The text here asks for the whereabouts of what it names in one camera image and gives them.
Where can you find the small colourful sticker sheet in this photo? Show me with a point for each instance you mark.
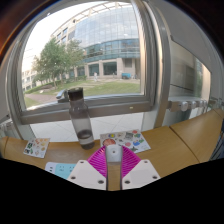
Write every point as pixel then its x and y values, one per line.
pixel 36 147

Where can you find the small white charger block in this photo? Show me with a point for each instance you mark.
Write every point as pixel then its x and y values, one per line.
pixel 114 154

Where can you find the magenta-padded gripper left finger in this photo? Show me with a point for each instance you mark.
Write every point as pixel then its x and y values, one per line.
pixel 88 175

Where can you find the clear bottle with black cap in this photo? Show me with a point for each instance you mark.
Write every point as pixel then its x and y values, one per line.
pixel 81 120

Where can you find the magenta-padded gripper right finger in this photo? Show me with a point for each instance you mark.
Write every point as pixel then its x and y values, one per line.
pixel 140 174

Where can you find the large colourful sticker sheet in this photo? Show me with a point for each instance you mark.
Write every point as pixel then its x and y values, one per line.
pixel 128 140

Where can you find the white rail with round knobs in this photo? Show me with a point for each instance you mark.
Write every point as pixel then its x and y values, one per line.
pixel 183 105

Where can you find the white and teal power strip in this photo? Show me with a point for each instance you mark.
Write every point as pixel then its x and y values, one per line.
pixel 60 169

